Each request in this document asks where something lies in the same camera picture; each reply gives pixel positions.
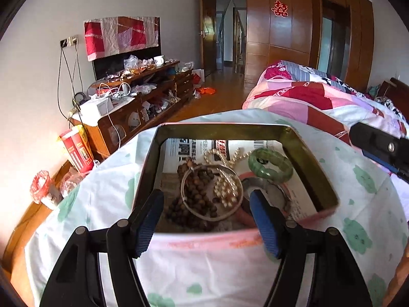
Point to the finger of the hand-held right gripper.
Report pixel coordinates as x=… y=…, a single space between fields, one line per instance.
x=377 y=142

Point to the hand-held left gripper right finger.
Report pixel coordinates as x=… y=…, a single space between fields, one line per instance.
x=266 y=227

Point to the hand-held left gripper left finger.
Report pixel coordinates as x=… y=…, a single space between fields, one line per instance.
x=147 y=230

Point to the pink round dish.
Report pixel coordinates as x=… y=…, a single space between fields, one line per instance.
x=244 y=215

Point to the thin silver bangle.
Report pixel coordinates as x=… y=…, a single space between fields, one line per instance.
x=184 y=192

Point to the green jade bangle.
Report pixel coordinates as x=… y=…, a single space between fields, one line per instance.
x=255 y=160

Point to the pink biscuit tin box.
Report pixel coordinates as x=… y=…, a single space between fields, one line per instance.
x=297 y=147

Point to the dark wooden headboard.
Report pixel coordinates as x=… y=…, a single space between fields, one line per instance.
x=396 y=92

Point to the white green printed tablecloth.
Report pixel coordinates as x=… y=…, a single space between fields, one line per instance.
x=351 y=217

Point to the pink patchwork quilt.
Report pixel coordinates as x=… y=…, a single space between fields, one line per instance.
x=303 y=102

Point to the red yellow carton box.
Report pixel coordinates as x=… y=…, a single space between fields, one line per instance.
x=78 y=153

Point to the white trash bin red liner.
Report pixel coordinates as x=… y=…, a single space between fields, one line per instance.
x=43 y=188

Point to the wooden television cabinet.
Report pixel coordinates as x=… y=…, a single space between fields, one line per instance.
x=127 y=115

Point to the white box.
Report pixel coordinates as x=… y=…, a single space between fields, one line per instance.
x=94 y=107

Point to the wooden wardrobe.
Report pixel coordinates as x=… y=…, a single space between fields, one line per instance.
x=271 y=44

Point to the orange cloth on floor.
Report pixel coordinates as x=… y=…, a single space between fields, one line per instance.
x=206 y=91

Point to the white red paper bag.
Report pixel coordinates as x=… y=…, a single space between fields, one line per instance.
x=198 y=77

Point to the red paper-cut decoration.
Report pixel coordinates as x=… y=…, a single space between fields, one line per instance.
x=280 y=9

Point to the clear plastic bag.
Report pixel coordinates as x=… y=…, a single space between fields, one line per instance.
x=131 y=63

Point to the black television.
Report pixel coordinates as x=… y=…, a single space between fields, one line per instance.
x=108 y=65

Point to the white mug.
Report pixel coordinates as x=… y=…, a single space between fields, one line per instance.
x=158 y=60

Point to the red white patchwork cloth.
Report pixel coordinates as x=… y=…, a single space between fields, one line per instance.
x=121 y=35

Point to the wooden door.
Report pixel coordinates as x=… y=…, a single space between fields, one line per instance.
x=208 y=38

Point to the wall power outlet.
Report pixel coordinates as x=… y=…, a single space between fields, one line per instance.
x=68 y=41

